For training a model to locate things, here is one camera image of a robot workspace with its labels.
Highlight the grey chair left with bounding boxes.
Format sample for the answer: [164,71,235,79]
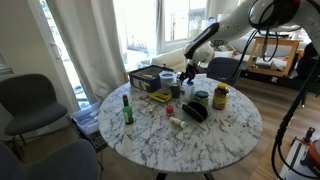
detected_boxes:
[0,74,71,158]

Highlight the brown vitamin bottle yellow lid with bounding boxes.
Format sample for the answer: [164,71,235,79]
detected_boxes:
[212,83,229,110]

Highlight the green lidded jar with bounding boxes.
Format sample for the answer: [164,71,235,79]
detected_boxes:
[195,91,209,106]

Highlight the blue chair foreground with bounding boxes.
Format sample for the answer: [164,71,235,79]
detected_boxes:
[0,140,98,180]

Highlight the small white green tube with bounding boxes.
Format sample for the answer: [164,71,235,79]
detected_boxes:
[169,116,185,128]

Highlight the black table base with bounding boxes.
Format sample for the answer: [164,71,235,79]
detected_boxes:
[155,172,216,180]

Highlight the green glass bottle red cap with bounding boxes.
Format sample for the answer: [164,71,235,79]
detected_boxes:
[122,94,134,125]

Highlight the wooden side table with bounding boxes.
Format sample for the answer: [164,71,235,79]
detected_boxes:
[246,37,300,77]

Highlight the blue cardboard box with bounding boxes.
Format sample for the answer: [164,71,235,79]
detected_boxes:
[129,65,172,93]

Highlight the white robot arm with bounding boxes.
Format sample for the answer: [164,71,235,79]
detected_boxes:
[184,0,320,79]

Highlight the clear jar dark contents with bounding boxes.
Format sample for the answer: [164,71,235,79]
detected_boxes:
[170,82,180,98]

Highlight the clear plastic cup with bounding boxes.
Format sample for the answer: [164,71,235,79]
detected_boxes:
[159,71,174,93]

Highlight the clear plastic storage bin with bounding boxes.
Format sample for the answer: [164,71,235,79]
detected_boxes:
[71,102,101,135]

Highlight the white bottle blue cap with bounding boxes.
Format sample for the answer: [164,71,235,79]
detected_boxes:
[185,82,194,101]

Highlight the beige sofa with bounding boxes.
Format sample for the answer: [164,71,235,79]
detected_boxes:
[139,48,214,75]

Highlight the black oval eyeglass case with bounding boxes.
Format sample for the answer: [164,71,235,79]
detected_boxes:
[182,102,208,122]

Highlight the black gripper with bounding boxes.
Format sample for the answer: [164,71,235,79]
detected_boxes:
[179,64,199,82]

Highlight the grey chair behind table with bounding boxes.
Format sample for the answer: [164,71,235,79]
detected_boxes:
[206,57,241,86]

